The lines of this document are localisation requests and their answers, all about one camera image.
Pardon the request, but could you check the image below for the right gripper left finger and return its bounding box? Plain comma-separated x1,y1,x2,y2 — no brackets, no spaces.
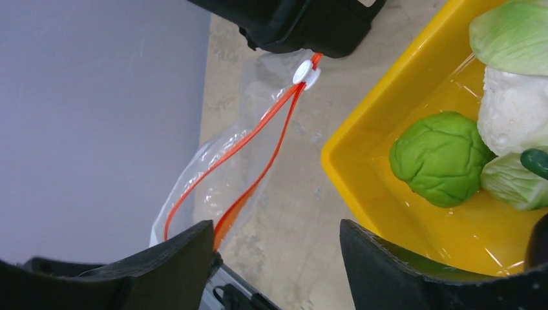
1,220,214,309

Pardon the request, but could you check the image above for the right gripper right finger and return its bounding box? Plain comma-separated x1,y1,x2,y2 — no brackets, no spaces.
339,220,547,309

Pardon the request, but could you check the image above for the clear zip top bag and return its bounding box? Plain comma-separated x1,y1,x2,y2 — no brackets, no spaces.
149,50,322,250

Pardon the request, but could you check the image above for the green wrinkled guava toy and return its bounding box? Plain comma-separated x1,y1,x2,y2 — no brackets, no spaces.
388,111,495,208

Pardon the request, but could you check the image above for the purple eggplant toy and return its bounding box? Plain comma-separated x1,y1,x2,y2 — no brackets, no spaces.
524,214,547,270

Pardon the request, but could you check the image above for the dark green chili pepper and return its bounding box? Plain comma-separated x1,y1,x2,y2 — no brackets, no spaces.
520,148,547,180

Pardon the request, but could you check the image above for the yellow plastic tray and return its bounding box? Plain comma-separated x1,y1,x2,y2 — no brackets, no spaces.
321,1,547,277

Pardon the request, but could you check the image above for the black plastic toolbox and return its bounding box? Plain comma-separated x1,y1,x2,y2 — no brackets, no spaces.
192,0,386,59

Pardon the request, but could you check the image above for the white cauliflower toy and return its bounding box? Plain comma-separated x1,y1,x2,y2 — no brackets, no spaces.
469,1,547,211

